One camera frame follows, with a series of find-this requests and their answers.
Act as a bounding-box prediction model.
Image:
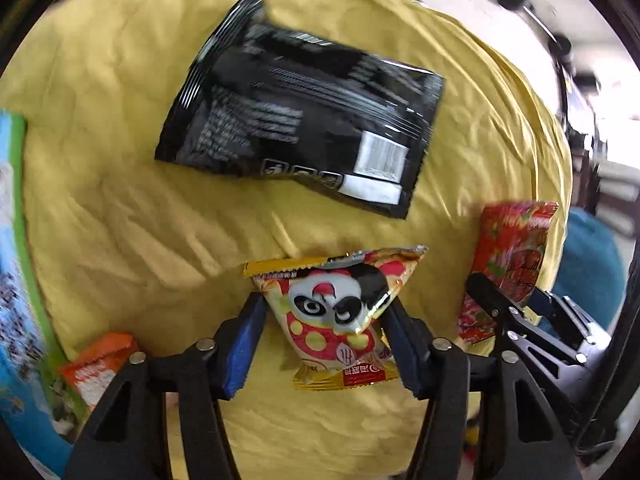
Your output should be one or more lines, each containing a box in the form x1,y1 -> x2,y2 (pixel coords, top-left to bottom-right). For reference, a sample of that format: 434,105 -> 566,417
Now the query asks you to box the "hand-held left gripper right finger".
384,300 -> 583,480

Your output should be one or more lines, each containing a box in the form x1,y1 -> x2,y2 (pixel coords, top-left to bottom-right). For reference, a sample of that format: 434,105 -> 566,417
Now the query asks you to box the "black snack bag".
154,0 -> 446,220

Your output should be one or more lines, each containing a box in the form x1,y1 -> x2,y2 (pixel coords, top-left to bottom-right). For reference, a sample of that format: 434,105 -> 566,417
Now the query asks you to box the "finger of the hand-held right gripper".
529,289 -> 612,352
466,272 -> 587,367

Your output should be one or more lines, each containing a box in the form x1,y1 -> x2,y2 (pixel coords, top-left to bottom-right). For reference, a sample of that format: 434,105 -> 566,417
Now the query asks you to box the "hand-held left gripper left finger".
62,291 -> 269,480

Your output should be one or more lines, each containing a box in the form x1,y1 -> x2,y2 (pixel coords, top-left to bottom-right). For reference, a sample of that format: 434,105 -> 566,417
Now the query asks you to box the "panda print snack packet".
243,245 -> 429,392

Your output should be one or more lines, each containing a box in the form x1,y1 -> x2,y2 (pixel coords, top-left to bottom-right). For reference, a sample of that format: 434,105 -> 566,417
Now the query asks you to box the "yellow cloth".
0,0 -> 573,480

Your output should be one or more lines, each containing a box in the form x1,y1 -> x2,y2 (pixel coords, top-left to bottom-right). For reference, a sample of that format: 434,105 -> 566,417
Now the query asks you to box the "red patterned snack packet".
456,201 -> 560,345

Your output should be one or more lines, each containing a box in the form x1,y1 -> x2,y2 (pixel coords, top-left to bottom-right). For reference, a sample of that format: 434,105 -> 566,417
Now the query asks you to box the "orange snack packet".
58,331 -> 141,411

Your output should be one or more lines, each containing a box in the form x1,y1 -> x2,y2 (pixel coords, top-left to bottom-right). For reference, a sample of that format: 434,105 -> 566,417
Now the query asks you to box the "teal cushion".
537,209 -> 627,338

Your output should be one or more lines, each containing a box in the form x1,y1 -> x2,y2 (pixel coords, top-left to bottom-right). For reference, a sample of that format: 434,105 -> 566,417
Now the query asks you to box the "blue green snack box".
0,110 -> 91,478

